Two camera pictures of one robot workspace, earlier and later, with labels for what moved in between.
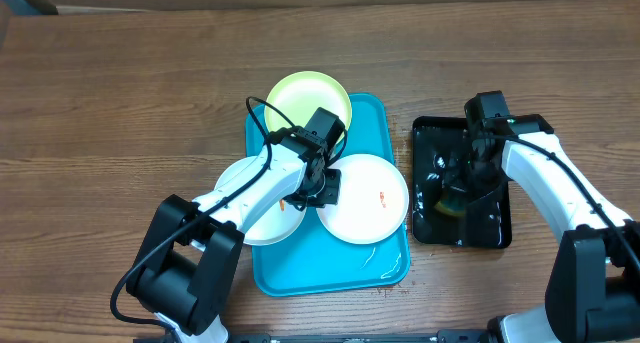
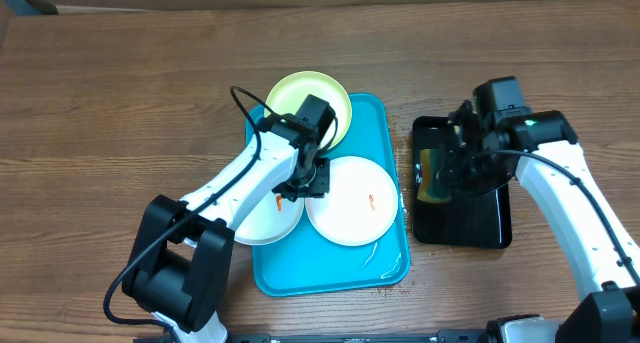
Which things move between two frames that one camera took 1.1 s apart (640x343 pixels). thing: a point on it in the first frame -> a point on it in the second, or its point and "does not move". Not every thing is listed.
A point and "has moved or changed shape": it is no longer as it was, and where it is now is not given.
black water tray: (452, 207) does not move
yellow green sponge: (455, 207) -> (434, 183)
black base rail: (442, 336) does not move
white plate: (277, 225) does not move
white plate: (373, 200) has moved or changed shape
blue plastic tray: (313, 261) does not move
